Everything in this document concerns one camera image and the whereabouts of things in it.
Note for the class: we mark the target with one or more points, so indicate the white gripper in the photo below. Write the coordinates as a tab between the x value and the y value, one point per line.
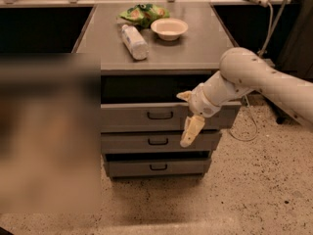
200	102

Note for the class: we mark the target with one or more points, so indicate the grey bottom drawer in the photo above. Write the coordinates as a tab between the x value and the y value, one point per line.
154	168

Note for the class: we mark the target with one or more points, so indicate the grey drawer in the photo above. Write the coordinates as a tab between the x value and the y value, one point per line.
156	142
150	117
154	168

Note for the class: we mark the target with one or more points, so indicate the clear plastic water bottle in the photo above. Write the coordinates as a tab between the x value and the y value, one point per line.
135	43

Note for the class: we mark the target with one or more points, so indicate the grey middle drawer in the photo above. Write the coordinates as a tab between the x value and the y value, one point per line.
156	142

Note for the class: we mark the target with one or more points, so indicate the grey drawer cabinet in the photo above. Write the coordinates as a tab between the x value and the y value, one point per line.
171	67

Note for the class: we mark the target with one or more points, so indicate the grey top drawer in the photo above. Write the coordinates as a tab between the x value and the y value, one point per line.
150	117

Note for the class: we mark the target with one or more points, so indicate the white paper bowl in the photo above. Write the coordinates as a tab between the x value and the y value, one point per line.
169	29

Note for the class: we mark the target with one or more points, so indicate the green chip bag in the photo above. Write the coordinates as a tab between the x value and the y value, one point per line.
144	15

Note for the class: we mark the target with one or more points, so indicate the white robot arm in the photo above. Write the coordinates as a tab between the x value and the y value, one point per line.
241	72

